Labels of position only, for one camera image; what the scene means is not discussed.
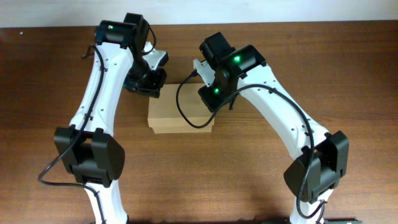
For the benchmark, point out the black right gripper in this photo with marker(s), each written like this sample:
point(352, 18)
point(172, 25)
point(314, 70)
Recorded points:
point(211, 100)

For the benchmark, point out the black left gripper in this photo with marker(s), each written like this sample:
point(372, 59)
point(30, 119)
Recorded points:
point(144, 86)

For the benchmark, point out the brown cardboard box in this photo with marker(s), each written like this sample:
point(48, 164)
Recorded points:
point(165, 118)

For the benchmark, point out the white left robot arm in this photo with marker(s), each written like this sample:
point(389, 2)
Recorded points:
point(123, 59)

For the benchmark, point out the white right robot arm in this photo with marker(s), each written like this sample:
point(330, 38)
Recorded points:
point(319, 157)

